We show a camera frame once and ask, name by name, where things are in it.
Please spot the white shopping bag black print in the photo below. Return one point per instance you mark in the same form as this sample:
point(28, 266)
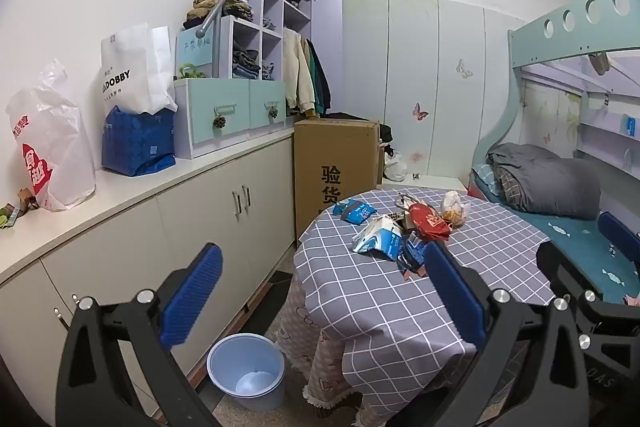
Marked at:
point(130, 57)

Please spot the long white cabinet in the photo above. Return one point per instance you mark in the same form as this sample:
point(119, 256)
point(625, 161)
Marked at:
point(150, 232)

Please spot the blue woven bag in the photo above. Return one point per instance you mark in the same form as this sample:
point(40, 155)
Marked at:
point(137, 142)

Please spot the checked grey tablecloth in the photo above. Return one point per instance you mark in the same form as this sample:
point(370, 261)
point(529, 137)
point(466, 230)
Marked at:
point(350, 292)

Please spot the pink butterfly decal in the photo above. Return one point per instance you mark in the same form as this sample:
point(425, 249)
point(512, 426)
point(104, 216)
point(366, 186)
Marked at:
point(420, 112)

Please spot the green wrapper scrap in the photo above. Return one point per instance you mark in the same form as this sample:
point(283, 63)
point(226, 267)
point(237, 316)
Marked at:
point(7, 214)

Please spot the brown hanging object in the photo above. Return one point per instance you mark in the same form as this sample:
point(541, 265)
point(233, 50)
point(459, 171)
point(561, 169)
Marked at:
point(597, 63)

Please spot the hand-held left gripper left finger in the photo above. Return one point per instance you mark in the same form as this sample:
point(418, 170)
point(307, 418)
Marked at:
point(192, 294)

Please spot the white wardrobe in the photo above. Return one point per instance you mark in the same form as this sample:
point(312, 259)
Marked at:
point(430, 47)

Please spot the white low platform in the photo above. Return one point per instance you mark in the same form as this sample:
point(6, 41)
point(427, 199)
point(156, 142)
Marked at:
point(430, 184)

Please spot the plaid pillow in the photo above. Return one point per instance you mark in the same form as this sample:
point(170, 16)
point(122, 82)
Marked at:
point(507, 189)

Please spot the white butterfly decal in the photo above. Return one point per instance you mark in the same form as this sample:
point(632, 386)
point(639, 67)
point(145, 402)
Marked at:
point(464, 68)

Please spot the pile of folded clothes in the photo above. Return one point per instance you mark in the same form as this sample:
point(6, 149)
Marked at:
point(210, 7)

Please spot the dark green hanging jacket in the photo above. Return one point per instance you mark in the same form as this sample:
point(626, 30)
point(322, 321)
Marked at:
point(320, 82)

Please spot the clear bag of orange snacks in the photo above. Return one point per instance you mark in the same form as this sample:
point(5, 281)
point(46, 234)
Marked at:
point(454, 209)

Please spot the teal bunk bed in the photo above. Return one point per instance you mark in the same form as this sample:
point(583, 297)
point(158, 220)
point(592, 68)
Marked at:
point(530, 47)

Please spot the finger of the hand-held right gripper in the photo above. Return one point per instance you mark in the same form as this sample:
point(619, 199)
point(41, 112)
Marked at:
point(619, 233)
point(565, 269)

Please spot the blue plastic bucket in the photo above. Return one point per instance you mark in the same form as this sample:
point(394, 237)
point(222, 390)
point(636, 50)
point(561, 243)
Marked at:
point(247, 372)

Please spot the beige hanging jacket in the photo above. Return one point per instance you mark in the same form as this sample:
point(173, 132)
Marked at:
point(299, 72)

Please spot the blue snack packet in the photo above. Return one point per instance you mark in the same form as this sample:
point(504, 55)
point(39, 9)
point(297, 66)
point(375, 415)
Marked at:
point(356, 212)

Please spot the grey duvet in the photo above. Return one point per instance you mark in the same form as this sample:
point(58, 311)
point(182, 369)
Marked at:
point(550, 177)

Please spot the pink patterned table skirt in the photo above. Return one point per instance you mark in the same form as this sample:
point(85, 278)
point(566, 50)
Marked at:
point(300, 337)

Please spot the lavender cupboard door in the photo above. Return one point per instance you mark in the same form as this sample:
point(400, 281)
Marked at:
point(327, 37)

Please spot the tall cardboard box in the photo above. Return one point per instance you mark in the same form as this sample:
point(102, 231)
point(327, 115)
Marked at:
point(335, 157)

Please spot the white and blue packet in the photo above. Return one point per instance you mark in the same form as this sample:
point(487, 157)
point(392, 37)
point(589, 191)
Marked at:
point(380, 239)

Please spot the folded jeans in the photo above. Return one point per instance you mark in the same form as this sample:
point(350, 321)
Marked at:
point(247, 64)

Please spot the teal box with label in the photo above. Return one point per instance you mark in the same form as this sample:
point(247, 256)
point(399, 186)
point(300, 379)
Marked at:
point(195, 47)

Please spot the black clothes heap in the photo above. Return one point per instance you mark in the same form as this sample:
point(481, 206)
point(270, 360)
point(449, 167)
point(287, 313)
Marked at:
point(386, 137)

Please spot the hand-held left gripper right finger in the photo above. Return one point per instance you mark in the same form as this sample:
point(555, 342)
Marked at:
point(455, 297)

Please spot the dark blue wrapper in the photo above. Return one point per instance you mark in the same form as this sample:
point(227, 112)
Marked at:
point(412, 252)

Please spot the white plastic bag red print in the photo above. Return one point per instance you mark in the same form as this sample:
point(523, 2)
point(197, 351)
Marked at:
point(50, 132)

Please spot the teal drawer unit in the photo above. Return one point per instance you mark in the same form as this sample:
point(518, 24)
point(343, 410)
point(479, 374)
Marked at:
point(215, 102)

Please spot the green toy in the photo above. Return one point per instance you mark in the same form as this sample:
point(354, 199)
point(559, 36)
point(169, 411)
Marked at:
point(186, 71)

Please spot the small white plastic bag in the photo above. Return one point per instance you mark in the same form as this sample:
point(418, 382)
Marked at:
point(396, 167)

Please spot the pine cone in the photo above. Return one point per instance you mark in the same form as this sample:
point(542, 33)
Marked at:
point(273, 113)
point(220, 122)

